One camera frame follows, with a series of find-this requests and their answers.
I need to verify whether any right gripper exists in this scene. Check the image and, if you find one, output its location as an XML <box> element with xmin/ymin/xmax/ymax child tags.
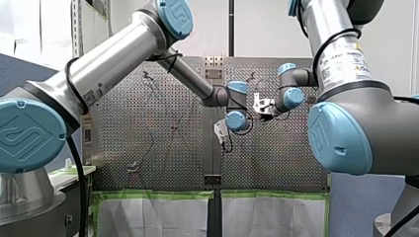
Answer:
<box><xmin>259</xmin><ymin>110</ymin><xmax>277</xmax><ymax>122</ymax></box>

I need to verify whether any black pole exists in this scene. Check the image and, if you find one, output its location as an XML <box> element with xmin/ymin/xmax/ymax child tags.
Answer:
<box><xmin>228</xmin><ymin>0</ymin><xmax>236</xmax><ymax>57</ymax></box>

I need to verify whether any grey board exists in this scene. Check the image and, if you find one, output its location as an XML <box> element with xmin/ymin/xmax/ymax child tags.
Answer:
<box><xmin>329</xmin><ymin>173</ymin><xmax>407</xmax><ymax>237</ymax></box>

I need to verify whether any grey cabinet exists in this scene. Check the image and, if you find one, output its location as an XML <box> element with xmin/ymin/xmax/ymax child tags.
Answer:
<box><xmin>47</xmin><ymin>164</ymin><xmax>97</xmax><ymax>237</ymax></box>

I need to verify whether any black cable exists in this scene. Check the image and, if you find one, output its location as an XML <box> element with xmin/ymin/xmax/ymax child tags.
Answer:
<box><xmin>382</xmin><ymin>203</ymin><xmax>419</xmax><ymax>237</ymax></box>
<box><xmin>65</xmin><ymin>134</ymin><xmax>89</xmax><ymax>237</ymax></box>

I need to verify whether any slotted metal rail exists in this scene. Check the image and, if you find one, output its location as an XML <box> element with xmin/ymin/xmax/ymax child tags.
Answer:
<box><xmin>71</xmin><ymin>0</ymin><xmax>85</xmax><ymax>59</ymax></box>

